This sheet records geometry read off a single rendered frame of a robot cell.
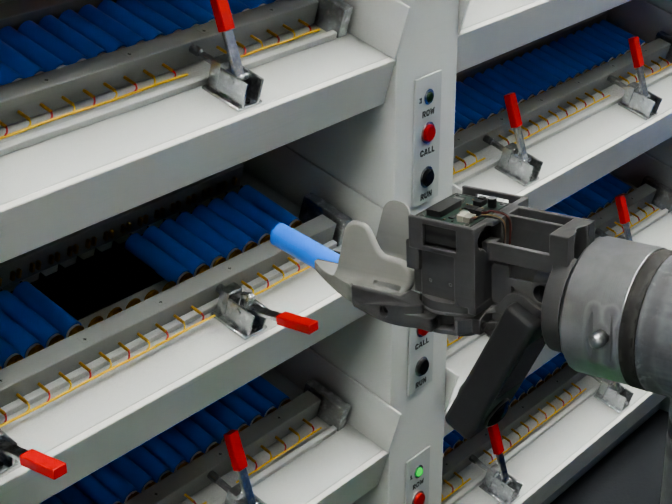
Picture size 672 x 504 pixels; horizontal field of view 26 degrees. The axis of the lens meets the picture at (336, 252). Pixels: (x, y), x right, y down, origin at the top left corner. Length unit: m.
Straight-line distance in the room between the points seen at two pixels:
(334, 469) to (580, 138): 0.50
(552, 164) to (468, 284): 0.63
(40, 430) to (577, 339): 0.40
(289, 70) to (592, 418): 0.82
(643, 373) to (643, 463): 1.08
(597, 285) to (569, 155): 0.70
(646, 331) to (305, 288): 0.45
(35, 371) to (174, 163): 0.18
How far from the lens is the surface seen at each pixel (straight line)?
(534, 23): 1.46
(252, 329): 1.21
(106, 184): 1.03
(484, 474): 1.72
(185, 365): 1.16
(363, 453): 1.42
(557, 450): 1.81
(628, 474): 1.96
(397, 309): 0.99
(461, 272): 0.96
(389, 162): 1.30
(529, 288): 0.96
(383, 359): 1.38
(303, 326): 1.16
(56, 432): 1.09
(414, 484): 1.48
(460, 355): 1.57
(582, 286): 0.92
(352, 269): 1.03
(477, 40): 1.37
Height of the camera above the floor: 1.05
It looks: 24 degrees down
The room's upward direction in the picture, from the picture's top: straight up
